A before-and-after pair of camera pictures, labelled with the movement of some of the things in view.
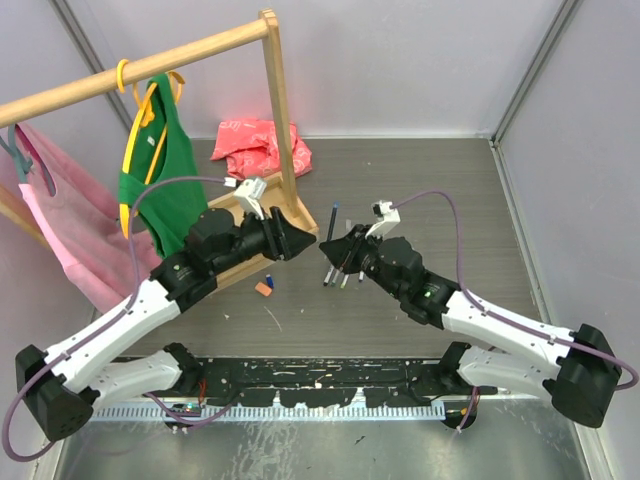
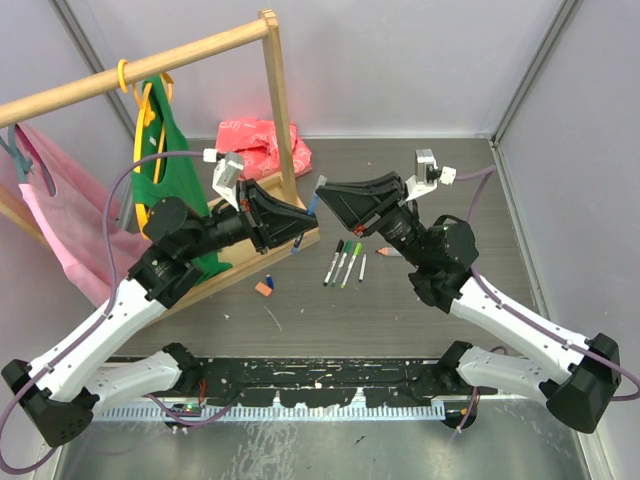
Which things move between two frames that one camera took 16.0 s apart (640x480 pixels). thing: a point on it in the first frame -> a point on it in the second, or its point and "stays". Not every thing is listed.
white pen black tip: x=328 y=276 stays
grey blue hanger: x=23 y=164 stays
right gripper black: x=343 y=252 -> x=357 y=201
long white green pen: x=335 y=278 stays
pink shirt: x=105 y=262 stays
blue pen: x=331 y=226 -> x=311 y=212
